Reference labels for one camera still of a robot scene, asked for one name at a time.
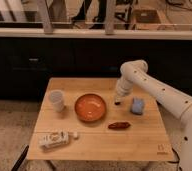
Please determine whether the orange bowl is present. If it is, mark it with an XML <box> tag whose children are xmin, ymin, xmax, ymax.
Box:
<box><xmin>74</xmin><ymin>94</ymin><xmax>106</xmax><ymax>122</ymax></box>

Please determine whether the cardboard box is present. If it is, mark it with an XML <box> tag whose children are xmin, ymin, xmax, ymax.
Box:
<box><xmin>131</xmin><ymin>9</ymin><xmax>167</xmax><ymax>30</ymax></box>

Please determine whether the blue sponge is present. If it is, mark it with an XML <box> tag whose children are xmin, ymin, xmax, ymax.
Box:
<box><xmin>130</xmin><ymin>98</ymin><xmax>145</xmax><ymax>115</ymax></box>

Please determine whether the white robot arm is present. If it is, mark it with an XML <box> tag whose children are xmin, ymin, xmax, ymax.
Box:
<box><xmin>115</xmin><ymin>60</ymin><xmax>192</xmax><ymax>171</ymax></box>

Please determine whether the brown sausage toy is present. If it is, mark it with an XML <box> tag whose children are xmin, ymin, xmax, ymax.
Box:
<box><xmin>108</xmin><ymin>122</ymin><xmax>131</xmax><ymax>130</ymax></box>

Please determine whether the black cable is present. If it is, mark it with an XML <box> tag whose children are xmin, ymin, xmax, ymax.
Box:
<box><xmin>170</xmin><ymin>148</ymin><xmax>182</xmax><ymax>171</ymax></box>

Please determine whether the wooden table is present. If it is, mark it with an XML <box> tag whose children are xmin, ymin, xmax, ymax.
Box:
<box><xmin>27</xmin><ymin>78</ymin><xmax>173</xmax><ymax>161</ymax></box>

